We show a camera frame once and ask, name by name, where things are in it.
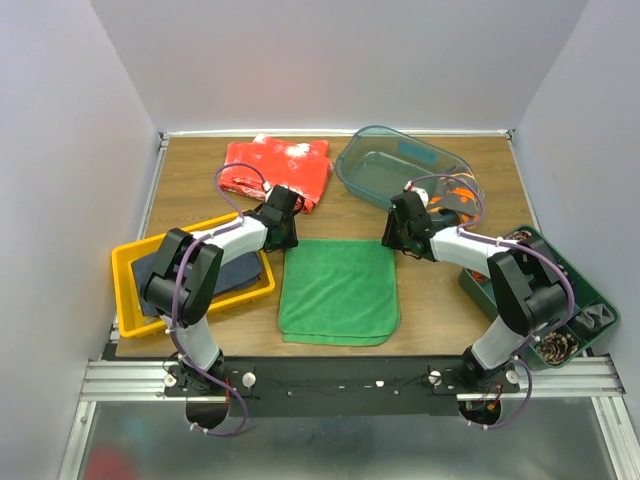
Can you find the grey rolled sock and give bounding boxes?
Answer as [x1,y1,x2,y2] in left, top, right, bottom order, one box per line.
[574,303,615,335]

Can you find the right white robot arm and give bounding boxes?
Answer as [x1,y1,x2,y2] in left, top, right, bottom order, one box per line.
[382,191,575,392]

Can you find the green towel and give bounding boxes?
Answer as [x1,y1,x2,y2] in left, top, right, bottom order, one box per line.
[278,239,401,347]

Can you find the yellow plastic tray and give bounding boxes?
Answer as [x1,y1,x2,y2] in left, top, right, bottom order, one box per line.
[111,214,275,338]

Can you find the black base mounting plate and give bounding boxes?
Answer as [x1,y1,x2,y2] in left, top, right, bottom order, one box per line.
[164,355,520,418]

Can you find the green divided organizer box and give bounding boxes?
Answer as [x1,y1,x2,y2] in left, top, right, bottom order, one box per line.
[458,244,620,371]

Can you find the teal plastic basket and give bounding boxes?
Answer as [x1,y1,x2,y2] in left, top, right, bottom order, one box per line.
[335,125,470,211]

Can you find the orange black rolled sock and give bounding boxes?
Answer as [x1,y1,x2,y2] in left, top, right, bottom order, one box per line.
[469,270,488,284]

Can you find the rolled brown sock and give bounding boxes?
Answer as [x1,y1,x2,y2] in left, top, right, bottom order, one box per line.
[535,332,579,366]

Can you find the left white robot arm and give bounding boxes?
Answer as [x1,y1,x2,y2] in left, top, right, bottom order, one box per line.
[139,185,303,395]

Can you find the aluminium frame rail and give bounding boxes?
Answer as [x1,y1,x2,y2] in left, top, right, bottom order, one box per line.
[80,356,625,402]

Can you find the dark blue towel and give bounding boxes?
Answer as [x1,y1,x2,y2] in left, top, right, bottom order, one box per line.
[131,253,262,317]

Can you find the grey orange towel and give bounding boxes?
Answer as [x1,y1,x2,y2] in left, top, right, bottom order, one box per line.
[426,171,484,225]

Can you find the rolled patterned sock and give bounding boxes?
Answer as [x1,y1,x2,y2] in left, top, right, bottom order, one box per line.
[505,227,537,242]

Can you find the red white folded towel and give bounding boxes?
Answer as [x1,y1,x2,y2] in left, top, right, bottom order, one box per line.
[218,134,333,214]

